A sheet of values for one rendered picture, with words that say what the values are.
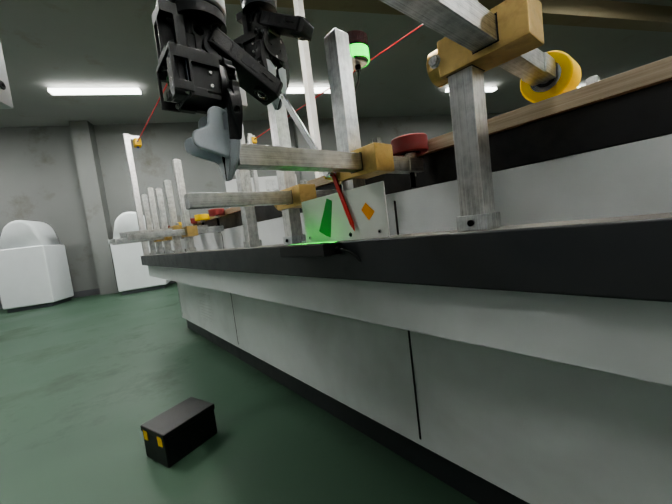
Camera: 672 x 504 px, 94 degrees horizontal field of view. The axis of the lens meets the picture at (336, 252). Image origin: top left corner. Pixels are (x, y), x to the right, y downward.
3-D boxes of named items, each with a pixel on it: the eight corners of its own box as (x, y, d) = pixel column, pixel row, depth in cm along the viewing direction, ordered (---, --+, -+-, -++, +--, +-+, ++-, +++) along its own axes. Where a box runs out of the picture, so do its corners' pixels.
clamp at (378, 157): (377, 170, 55) (373, 141, 55) (329, 184, 66) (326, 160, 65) (397, 171, 59) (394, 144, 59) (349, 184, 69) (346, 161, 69)
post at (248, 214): (249, 247, 101) (228, 105, 97) (243, 248, 105) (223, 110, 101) (262, 245, 104) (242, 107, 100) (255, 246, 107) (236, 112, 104)
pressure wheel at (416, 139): (418, 184, 65) (412, 128, 64) (388, 191, 71) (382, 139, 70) (439, 184, 70) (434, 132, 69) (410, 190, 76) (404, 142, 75)
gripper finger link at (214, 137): (193, 179, 40) (183, 107, 40) (237, 180, 44) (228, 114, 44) (200, 174, 38) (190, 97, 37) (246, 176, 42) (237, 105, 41)
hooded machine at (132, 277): (175, 283, 655) (163, 211, 644) (168, 288, 589) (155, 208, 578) (129, 290, 631) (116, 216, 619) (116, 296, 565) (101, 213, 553)
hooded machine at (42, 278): (75, 299, 599) (60, 219, 587) (55, 306, 537) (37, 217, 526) (27, 306, 579) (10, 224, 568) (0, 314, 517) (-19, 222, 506)
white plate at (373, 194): (388, 237, 55) (381, 180, 55) (305, 243, 75) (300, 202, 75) (390, 237, 56) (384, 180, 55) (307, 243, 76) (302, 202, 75)
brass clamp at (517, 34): (528, 31, 35) (525, -16, 35) (425, 83, 45) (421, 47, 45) (546, 46, 39) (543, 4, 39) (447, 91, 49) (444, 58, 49)
